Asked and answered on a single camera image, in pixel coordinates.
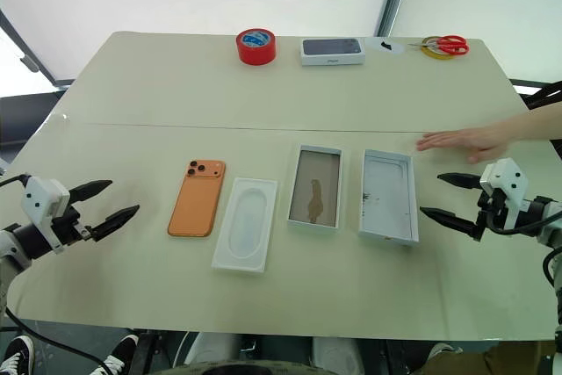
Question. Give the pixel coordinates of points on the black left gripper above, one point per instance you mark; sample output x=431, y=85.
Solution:
x=68, y=225

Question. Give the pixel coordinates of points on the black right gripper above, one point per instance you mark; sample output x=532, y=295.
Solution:
x=491, y=208

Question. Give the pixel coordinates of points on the white phone box lid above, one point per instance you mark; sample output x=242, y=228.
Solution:
x=388, y=199

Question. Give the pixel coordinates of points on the orange smartphone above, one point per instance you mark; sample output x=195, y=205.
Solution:
x=196, y=204

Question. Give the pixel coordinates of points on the white moulded tray insert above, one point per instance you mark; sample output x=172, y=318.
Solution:
x=246, y=225

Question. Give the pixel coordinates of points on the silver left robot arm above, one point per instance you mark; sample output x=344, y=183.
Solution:
x=17, y=243

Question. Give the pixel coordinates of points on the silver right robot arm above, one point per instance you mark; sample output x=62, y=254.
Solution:
x=533, y=214

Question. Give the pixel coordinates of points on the white phone box base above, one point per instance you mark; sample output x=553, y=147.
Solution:
x=315, y=186

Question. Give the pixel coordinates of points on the closed dark-print phone box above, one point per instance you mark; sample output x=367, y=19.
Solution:
x=333, y=51

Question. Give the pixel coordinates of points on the person's bare hand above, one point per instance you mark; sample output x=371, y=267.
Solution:
x=461, y=140

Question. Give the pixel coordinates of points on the black stand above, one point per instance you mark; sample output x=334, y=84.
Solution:
x=542, y=96

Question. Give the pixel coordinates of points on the yellow tape roll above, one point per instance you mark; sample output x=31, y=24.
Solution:
x=432, y=53

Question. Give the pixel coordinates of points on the black and white sneaker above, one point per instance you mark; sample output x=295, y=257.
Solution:
x=17, y=355
x=120, y=353

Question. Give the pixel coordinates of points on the khaki trousers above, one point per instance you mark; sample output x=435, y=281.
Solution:
x=505, y=359

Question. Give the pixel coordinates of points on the white sticker with black mark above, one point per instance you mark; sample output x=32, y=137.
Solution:
x=385, y=46

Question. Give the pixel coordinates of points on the white rounded shape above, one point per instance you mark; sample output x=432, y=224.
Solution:
x=215, y=348
x=338, y=353

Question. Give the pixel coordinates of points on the red tape roll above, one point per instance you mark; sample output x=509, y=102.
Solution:
x=255, y=52

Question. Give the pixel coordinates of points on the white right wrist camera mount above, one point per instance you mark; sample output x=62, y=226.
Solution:
x=505, y=175

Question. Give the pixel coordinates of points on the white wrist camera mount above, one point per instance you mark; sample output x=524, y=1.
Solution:
x=41, y=197
x=505, y=175

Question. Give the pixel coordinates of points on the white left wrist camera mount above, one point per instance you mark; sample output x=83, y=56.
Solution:
x=41, y=197

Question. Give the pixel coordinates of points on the black window frame bar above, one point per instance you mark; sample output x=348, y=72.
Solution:
x=26, y=54

